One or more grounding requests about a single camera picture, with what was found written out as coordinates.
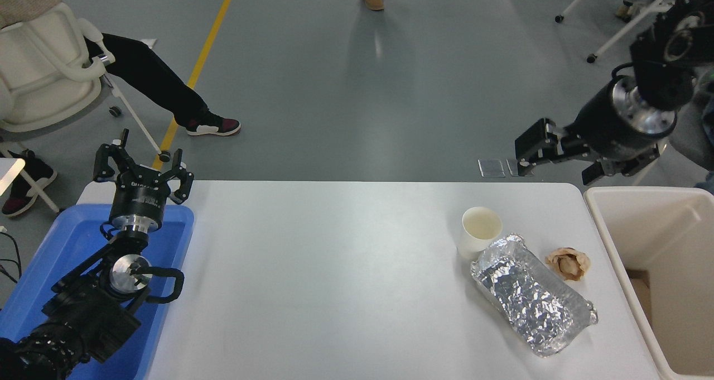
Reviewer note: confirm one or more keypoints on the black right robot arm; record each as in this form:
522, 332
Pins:
664, 73

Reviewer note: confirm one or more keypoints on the white office chair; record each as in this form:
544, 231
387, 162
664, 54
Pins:
44, 73

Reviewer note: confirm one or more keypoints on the crumpled tan paper ball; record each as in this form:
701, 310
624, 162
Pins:
569, 264

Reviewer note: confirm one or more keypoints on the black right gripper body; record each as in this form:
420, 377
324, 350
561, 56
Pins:
605, 129

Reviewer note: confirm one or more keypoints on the white paper cup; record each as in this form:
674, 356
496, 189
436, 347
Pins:
479, 226

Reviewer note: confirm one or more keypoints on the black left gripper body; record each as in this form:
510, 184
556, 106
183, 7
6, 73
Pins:
139, 196

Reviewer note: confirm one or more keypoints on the seated person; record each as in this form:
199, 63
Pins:
623, 11
709, 123
150, 78

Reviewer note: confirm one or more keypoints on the white chair with castors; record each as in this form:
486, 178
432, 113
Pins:
619, 34

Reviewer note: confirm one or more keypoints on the crumpled foil tray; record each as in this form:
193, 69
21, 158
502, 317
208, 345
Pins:
530, 296

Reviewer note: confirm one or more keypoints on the blue plastic tray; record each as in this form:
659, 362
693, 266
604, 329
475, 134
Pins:
67, 240

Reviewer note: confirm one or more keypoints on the large pale bin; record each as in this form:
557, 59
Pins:
641, 224

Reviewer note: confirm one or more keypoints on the brown cardboard piece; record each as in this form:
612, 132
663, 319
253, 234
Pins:
641, 296

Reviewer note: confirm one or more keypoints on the metal floor plate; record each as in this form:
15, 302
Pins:
524, 168
492, 167

